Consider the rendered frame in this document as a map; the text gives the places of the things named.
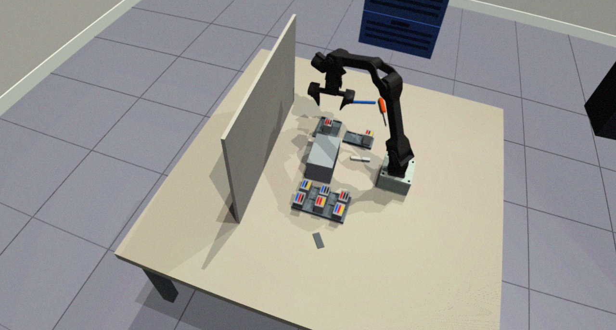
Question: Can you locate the beige board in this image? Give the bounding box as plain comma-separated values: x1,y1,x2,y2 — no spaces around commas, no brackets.
220,14,296,224

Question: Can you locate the orange-handled screwdriver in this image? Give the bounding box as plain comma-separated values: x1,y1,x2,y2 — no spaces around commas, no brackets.
378,98,387,125

